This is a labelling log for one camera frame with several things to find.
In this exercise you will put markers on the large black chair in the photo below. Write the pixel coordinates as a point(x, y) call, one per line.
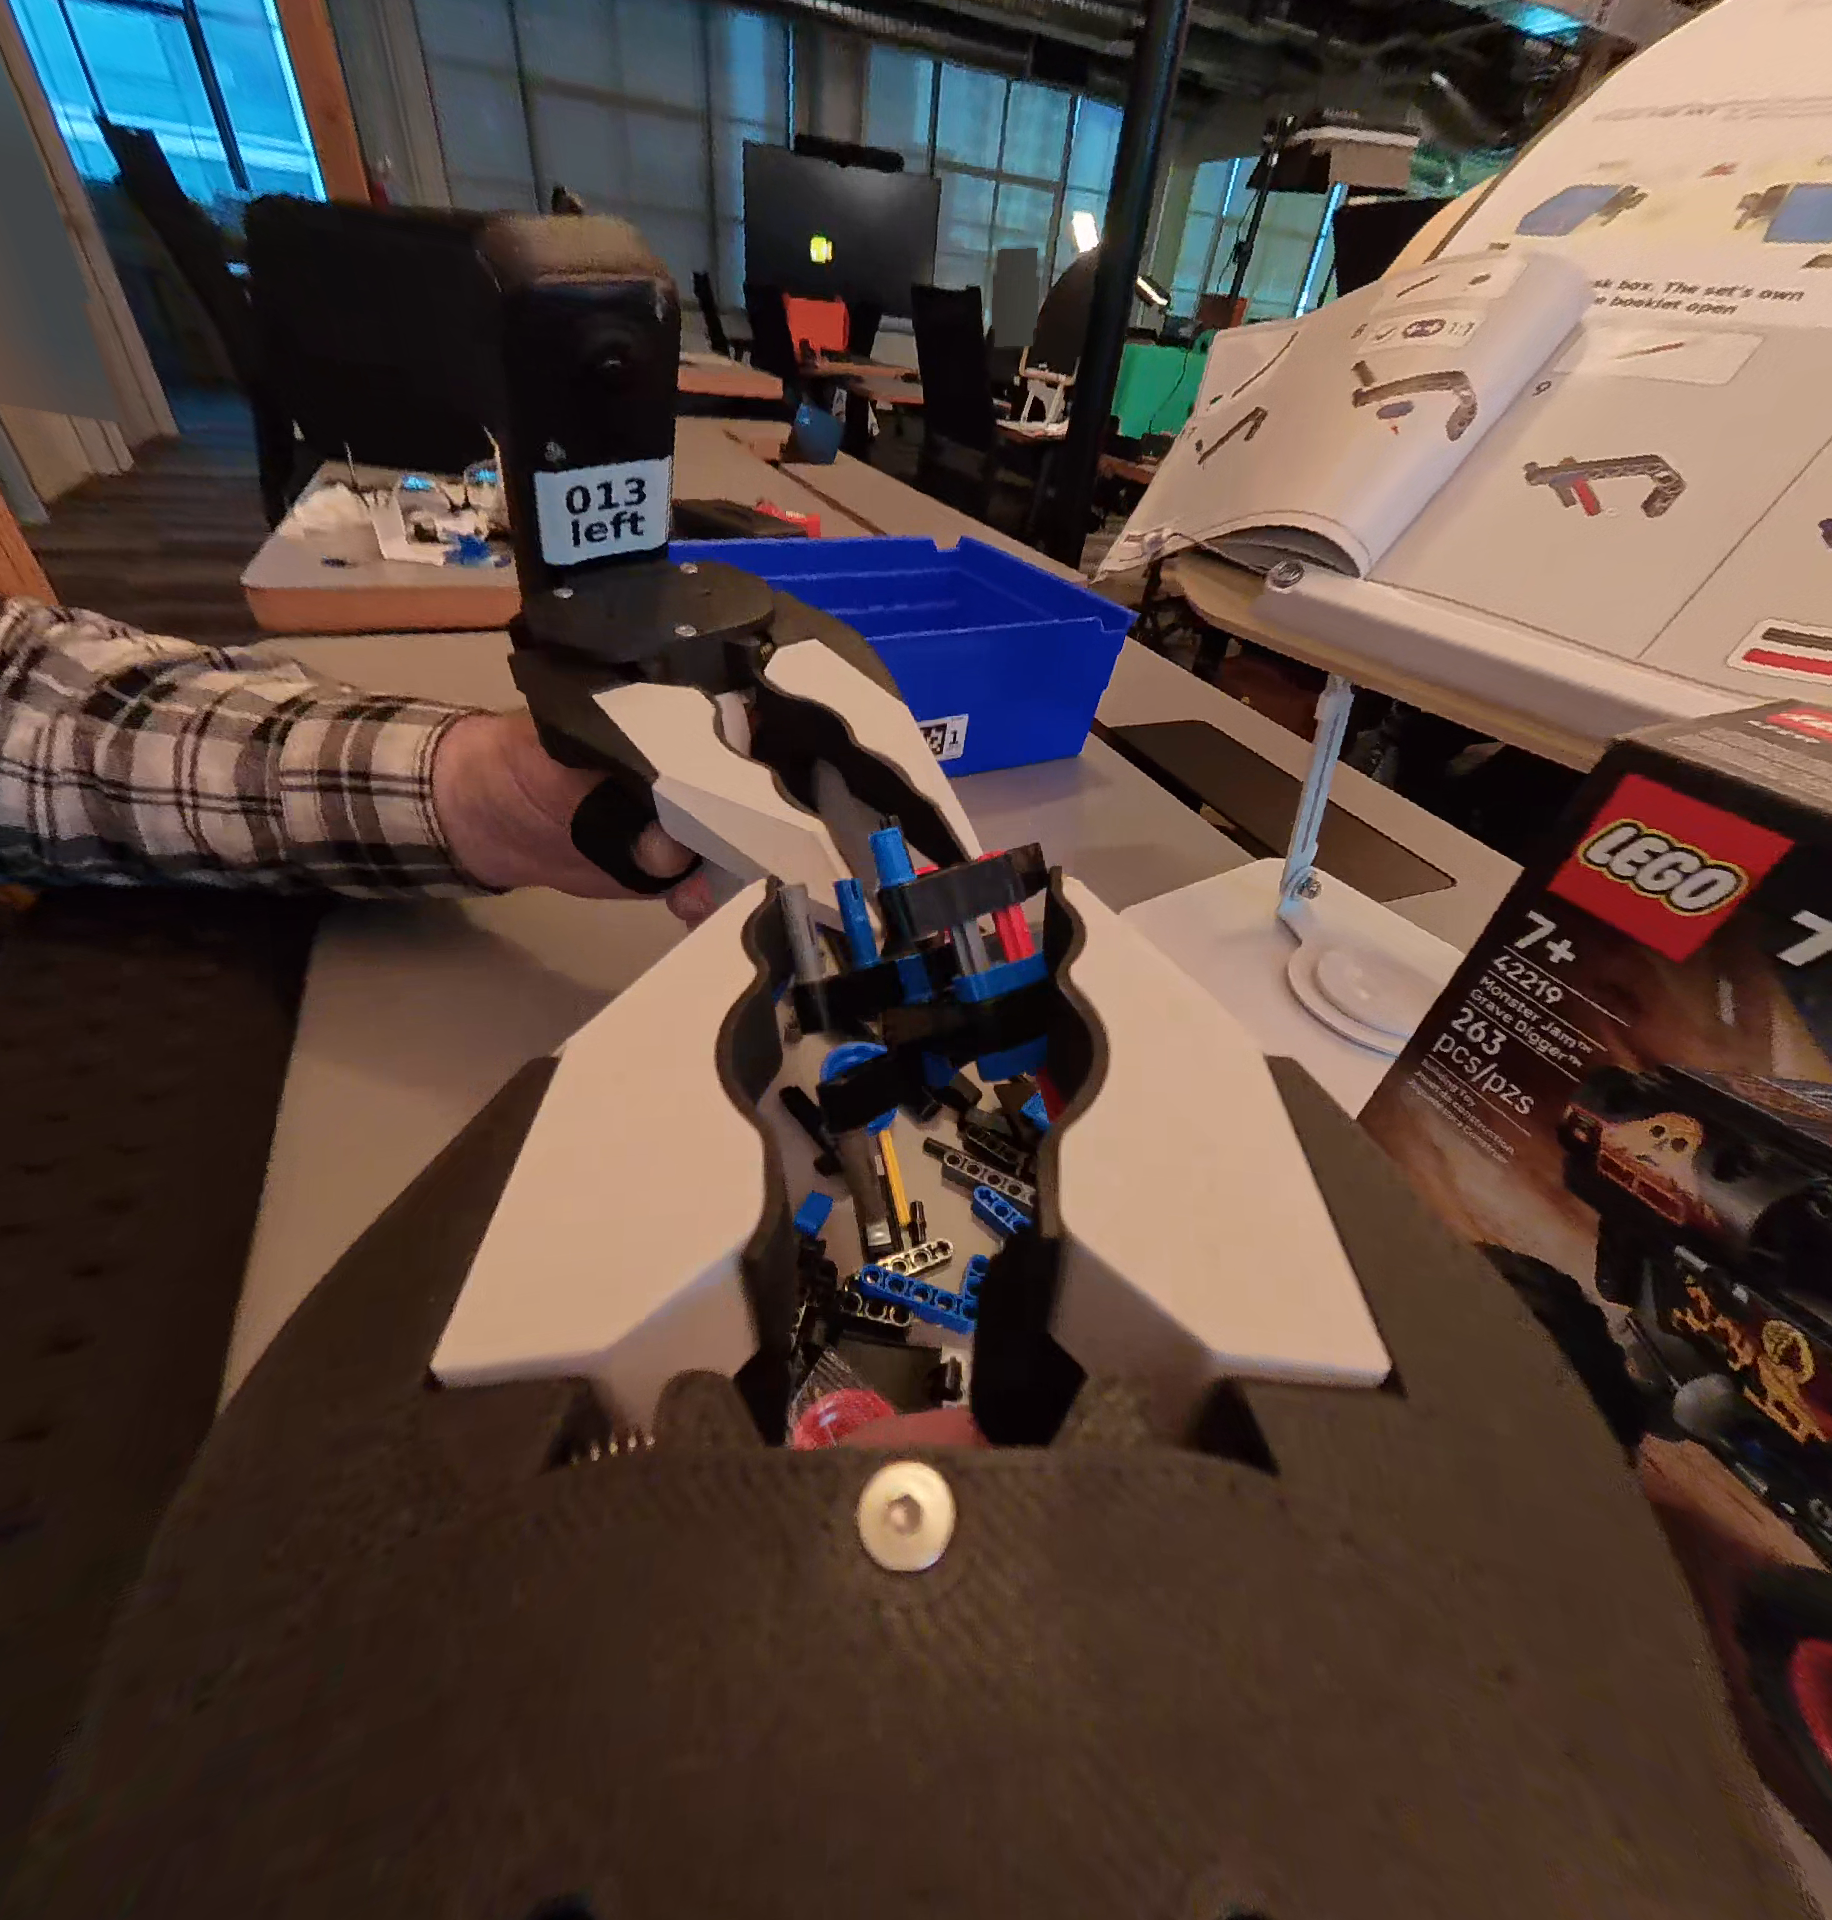
point(377, 345)

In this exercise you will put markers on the red toy wheel rim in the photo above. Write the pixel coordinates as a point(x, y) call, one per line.
point(840, 1419)

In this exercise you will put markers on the printed instruction sheet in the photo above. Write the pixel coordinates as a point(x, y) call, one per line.
point(1727, 151)

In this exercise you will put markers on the blue plastic bin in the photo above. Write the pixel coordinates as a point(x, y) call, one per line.
point(977, 645)

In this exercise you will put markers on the orange chair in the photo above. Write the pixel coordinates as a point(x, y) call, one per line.
point(817, 326)

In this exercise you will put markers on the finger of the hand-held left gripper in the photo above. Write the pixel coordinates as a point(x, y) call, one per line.
point(857, 705)
point(707, 794)

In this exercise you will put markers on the white book stand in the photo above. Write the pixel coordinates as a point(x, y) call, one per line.
point(1231, 944)

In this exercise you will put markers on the blue waste bin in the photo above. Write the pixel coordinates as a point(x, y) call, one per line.
point(817, 433)

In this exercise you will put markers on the grey desk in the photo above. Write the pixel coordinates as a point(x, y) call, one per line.
point(450, 1020)

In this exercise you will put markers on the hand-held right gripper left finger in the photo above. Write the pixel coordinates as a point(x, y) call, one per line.
point(600, 1201)

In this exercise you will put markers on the black toy set box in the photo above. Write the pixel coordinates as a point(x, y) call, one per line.
point(1681, 1201)

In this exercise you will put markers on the person's left forearm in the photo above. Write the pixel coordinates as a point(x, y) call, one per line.
point(180, 751)

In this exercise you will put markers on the black metal pole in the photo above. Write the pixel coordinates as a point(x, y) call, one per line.
point(1126, 270)

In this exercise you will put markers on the black blue toy frame assembly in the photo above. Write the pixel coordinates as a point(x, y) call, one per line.
point(930, 991)

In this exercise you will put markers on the blue toy wheel rim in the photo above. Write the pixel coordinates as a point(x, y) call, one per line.
point(844, 1064)

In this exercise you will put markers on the instruction booklet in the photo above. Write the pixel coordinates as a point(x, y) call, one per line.
point(1456, 450)

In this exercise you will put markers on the yellow toy axle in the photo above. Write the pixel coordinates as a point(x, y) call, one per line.
point(895, 1170)

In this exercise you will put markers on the person's left hand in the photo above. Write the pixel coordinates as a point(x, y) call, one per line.
point(505, 810)

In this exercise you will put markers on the dark perforated floor mat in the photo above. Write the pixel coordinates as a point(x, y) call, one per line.
point(107, 1351)

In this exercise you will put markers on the green panel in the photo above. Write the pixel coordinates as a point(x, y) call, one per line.
point(1165, 391)

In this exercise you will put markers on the cluttered wooden table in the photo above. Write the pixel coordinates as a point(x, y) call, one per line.
point(390, 601)

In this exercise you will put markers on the pile of toy brick pieces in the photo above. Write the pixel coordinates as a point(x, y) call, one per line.
point(990, 1149)

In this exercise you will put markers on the black monitor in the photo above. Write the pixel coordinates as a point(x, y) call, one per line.
point(840, 224)

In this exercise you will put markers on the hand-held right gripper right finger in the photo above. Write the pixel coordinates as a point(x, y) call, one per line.
point(1231, 1201)

